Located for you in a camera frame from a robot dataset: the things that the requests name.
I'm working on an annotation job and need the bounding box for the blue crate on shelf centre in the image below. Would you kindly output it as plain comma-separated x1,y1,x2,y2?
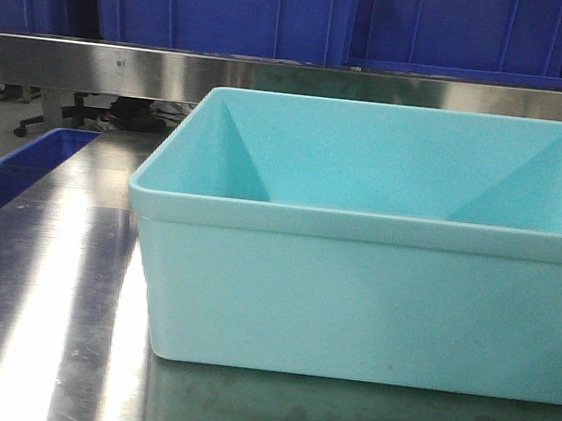
98,0,562,88

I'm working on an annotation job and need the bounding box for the light turquoise plastic tub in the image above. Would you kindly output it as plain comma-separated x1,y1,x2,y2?
129,87,562,405

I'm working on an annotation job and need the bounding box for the black office chair base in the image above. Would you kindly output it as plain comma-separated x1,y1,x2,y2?
13,88,107,138

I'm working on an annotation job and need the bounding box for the blue bin beside table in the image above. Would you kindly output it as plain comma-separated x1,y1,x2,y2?
0,128,101,209

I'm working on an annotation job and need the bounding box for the stainless steel shelf rail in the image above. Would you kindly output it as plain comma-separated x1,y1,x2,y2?
0,33,562,121

